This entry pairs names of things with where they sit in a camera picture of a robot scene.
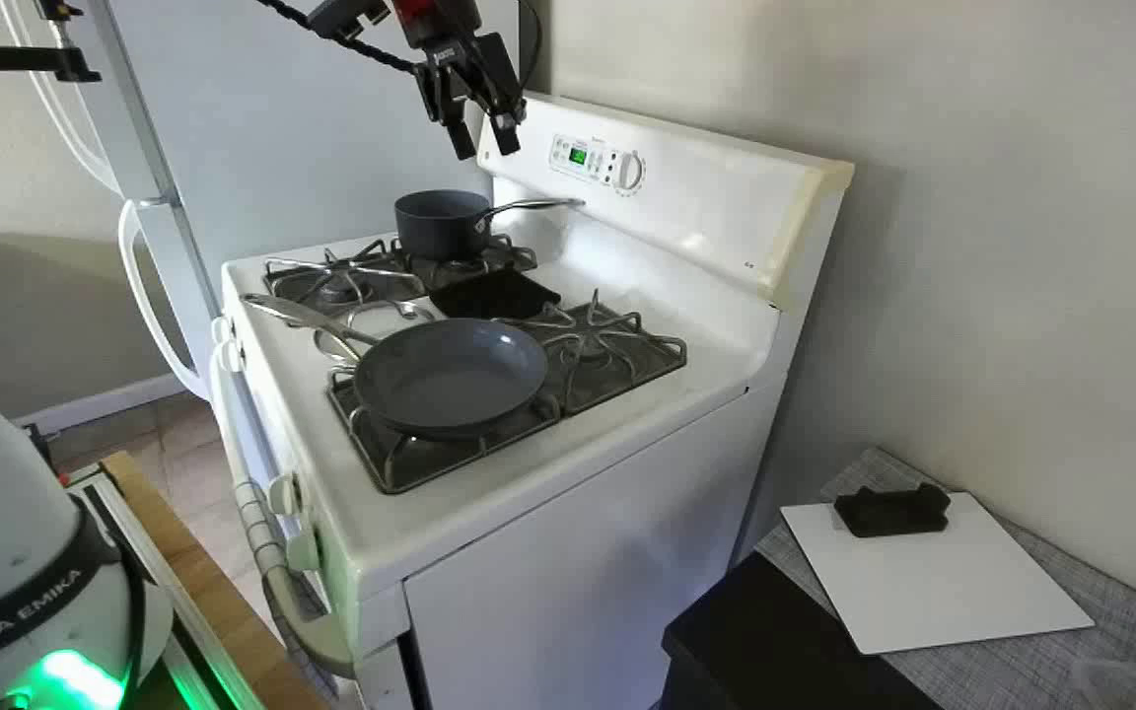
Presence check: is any wooden board edge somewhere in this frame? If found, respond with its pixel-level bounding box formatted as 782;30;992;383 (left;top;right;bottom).
99;448;335;710

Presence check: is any dark grey saucepan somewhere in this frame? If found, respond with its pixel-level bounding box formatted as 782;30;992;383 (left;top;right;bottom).
391;185;587;265

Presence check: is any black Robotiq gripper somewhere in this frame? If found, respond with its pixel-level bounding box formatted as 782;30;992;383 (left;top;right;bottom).
386;0;528;164

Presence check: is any black cloth pot holder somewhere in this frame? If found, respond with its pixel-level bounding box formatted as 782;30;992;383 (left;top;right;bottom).
427;268;561;322

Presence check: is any white stove timer knob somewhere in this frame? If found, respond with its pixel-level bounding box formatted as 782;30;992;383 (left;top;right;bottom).
611;147;650;197

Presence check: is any grey white refrigerator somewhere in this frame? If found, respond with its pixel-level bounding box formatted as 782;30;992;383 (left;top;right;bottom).
0;0;531;399

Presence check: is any large black burner grate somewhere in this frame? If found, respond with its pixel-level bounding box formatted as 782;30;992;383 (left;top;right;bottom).
261;231;540;318

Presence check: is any white oven door handle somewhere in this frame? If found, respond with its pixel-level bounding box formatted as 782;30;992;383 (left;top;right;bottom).
208;314;324;582

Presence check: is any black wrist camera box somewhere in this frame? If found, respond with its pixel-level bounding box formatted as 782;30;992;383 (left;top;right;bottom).
304;0;395;38

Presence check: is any black camera stand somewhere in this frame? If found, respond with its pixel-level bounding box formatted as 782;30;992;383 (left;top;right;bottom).
0;0;105;86

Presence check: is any grey frying pan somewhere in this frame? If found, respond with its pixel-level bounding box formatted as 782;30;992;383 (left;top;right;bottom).
245;289;557;444

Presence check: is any white flat board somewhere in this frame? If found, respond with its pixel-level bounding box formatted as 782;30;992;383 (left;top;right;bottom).
775;487;1096;658

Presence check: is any small black block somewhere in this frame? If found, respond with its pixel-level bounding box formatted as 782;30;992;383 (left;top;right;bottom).
833;479;953;540

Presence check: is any black spiral-wrapped cable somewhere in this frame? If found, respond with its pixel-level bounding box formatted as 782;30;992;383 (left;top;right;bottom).
257;0;431;73

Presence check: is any white gas stove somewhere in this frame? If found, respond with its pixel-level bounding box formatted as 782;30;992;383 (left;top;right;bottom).
204;89;861;710

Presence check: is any black bin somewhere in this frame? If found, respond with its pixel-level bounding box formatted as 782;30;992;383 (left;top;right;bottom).
657;548;945;710

